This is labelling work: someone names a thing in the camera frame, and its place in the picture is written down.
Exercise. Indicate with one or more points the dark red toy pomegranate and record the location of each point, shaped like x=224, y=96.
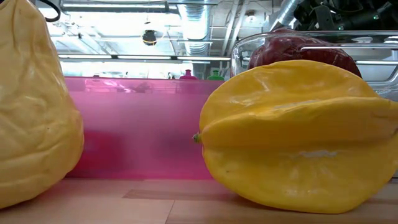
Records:
x=280, y=49

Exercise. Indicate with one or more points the green plastic bottle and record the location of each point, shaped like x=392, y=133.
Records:
x=215, y=76

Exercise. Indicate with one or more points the pink plastic bottle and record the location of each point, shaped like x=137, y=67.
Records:
x=188, y=76

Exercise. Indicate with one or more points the yellow wrinkled toy fruit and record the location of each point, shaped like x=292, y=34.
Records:
x=34, y=124

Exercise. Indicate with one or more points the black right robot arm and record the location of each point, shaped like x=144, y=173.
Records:
x=363, y=15

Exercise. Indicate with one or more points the clear glass bowl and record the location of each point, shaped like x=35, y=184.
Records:
x=242, y=46

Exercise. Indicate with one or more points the yellow toy starfruit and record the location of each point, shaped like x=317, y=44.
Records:
x=295, y=140

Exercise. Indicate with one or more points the black hanging dome fixture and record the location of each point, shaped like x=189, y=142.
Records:
x=149, y=36

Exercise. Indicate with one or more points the red translucent plastic tray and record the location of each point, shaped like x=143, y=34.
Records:
x=140, y=124

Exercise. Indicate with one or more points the narrow silver duct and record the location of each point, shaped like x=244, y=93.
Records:
x=284, y=12

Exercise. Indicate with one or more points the silver ventilation duct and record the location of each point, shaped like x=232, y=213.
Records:
x=196, y=18

